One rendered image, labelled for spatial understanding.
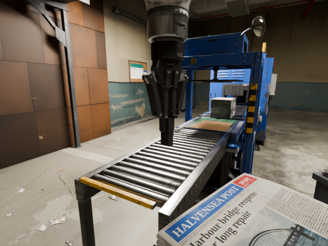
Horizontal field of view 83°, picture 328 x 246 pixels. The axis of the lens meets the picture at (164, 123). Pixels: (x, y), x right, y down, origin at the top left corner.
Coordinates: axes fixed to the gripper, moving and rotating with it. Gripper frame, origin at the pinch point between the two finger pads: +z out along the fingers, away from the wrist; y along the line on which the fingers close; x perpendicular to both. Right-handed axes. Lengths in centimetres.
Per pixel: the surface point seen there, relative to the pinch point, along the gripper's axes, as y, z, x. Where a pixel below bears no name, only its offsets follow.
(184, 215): -8.7, 10.7, -14.1
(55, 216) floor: -5, 117, 156
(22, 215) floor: -29, 117, 178
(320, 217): 8.3, 10.7, -29.7
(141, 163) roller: 31, 37, 56
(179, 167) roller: 44, 37, 37
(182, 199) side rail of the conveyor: 22.7, 36.9, 14.8
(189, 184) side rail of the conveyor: 34, 37, 20
